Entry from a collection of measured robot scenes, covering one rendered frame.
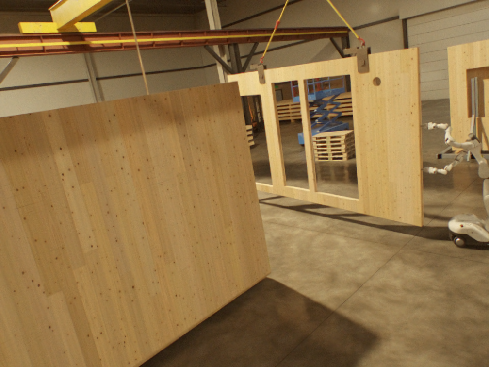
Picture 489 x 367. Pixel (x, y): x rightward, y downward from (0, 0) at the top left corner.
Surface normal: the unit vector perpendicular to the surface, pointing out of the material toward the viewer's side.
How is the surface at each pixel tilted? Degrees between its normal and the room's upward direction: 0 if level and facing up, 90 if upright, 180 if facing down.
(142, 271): 90
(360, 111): 90
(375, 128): 90
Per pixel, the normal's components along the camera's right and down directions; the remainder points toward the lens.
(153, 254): 0.71, 0.04
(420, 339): -0.17, -0.96
